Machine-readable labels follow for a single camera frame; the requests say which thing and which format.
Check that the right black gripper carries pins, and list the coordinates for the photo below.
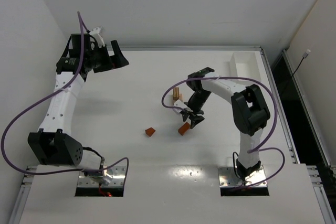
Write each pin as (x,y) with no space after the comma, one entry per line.
(192,113)

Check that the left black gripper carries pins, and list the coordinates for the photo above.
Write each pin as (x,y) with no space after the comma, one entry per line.
(105,57)

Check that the red-brown arch block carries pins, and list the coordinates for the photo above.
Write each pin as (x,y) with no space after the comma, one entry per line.
(184,128)

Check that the long light wood plank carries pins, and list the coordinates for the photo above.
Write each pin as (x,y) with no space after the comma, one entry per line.
(174,100)

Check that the striped wood block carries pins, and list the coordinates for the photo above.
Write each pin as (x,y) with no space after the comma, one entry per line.
(176,93)

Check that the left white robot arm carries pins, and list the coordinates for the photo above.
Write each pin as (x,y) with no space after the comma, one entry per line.
(53,144)

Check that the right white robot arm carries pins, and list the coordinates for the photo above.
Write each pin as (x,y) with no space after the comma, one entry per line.
(250,113)

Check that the red-brown wedge block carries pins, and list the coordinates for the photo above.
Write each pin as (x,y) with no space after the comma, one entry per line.
(150,131)

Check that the white open box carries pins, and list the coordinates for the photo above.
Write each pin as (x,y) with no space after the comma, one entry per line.
(244,64)

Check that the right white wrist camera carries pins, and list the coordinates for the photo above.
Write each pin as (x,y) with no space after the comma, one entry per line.
(179,106)

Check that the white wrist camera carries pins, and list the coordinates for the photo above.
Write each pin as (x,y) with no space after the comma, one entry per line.
(179,106)
(97,33)

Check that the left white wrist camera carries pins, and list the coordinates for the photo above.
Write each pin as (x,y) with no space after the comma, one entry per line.
(97,33)

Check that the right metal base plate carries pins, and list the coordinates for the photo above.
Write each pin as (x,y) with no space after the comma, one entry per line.
(228,179)

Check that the metal base plate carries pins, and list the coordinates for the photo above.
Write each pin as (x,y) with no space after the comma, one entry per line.
(111,178)
(228,179)

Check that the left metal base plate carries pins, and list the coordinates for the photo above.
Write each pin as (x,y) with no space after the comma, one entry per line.
(111,178)

